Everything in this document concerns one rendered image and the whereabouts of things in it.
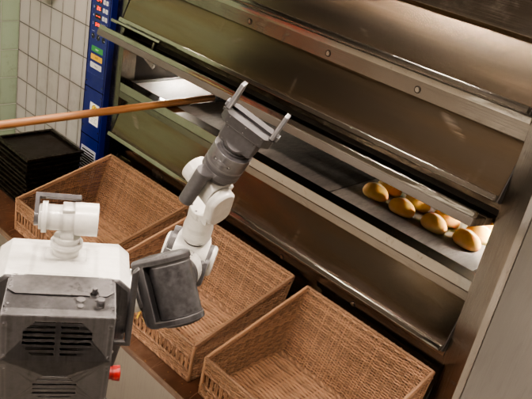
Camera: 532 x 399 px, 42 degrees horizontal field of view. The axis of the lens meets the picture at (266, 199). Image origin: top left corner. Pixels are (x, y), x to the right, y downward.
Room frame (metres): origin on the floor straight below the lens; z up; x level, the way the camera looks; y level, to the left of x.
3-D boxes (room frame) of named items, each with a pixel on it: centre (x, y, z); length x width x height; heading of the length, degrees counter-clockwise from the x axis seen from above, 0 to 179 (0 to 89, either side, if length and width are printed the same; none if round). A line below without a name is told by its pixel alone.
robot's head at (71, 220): (1.19, 0.37, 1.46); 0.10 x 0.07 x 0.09; 106
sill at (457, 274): (2.42, 0.03, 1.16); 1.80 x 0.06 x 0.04; 51
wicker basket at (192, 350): (2.18, 0.20, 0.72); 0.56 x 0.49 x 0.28; 52
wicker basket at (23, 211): (2.56, 0.66, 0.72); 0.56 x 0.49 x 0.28; 52
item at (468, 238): (2.37, -0.69, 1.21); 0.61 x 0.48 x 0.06; 141
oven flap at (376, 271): (2.40, 0.04, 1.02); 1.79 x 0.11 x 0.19; 51
